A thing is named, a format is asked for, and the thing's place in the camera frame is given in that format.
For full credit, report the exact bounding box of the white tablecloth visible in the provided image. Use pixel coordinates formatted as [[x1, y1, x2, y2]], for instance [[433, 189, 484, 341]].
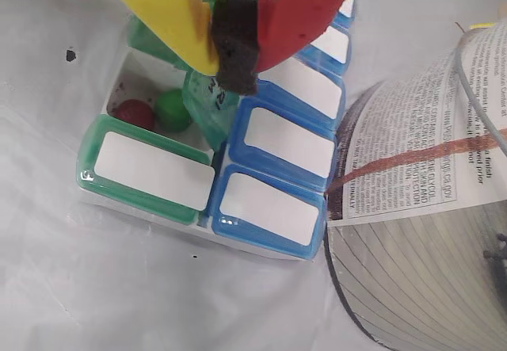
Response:
[[0, 0, 507, 351]]

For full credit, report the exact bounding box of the green blue weekly pill organizer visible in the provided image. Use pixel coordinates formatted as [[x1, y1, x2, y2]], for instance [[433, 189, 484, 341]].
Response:
[[74, 0, 357, 263]]

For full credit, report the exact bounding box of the metal can with printed label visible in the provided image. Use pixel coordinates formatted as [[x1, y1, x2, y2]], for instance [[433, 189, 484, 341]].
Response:
[[322, 20, 507, 348]]

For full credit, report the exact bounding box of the green round candy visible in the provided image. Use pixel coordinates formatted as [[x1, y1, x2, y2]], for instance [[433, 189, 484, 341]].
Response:
[[153, 89, 193, 133]]

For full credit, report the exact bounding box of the orange gripper right finger with foam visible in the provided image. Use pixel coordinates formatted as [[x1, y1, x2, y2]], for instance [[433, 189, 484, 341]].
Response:
[[209, 0, 368, 95]]

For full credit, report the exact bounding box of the red round candy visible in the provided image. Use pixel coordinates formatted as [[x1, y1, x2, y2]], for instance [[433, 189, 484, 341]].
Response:
[[115, 99, 156, 132]]

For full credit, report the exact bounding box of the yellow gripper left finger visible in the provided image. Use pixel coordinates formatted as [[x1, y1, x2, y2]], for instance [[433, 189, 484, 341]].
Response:
[[90, 0, 221, 75]]

